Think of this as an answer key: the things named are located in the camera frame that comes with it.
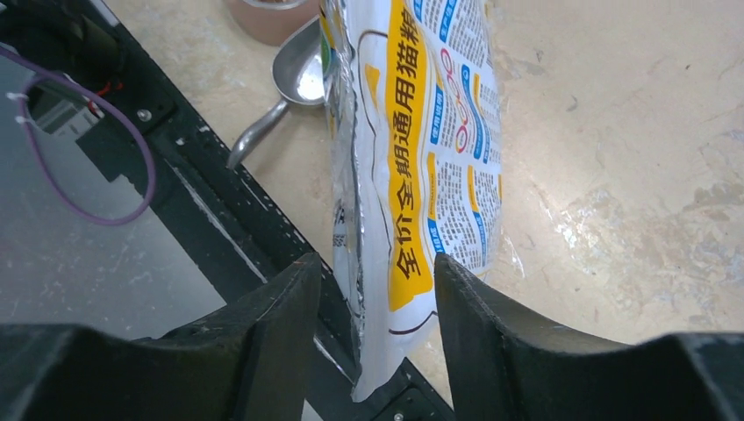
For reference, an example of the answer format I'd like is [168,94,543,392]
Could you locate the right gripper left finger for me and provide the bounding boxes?
[1,253,321,420]

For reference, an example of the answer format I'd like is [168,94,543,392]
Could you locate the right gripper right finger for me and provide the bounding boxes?
[434,253,743,420]

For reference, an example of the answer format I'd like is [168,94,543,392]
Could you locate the pet food bag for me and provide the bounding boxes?
[319,0,502,403]

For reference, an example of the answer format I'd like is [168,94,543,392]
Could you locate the metal food scoop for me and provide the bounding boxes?
[226,18,325,170]

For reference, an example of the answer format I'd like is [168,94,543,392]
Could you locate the pink double pet bowl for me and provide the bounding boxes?
[224,0,319,46]

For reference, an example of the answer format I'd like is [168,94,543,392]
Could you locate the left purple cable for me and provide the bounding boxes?
[0,46,158,228]

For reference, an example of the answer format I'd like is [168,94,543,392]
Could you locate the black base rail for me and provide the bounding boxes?
[1,1,454,420]

